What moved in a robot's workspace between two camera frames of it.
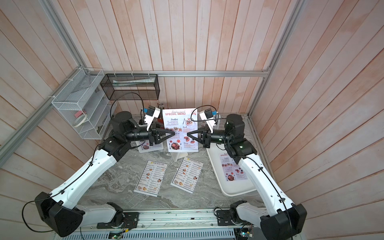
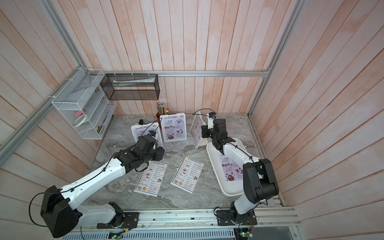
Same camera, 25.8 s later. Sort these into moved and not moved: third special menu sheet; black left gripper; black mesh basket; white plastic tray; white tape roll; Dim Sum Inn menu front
Moved: black left gripper
Not moved: Dim Sum Inn menu front; white tape roll; third special menu sheet; black mesh basket; white plastic tray
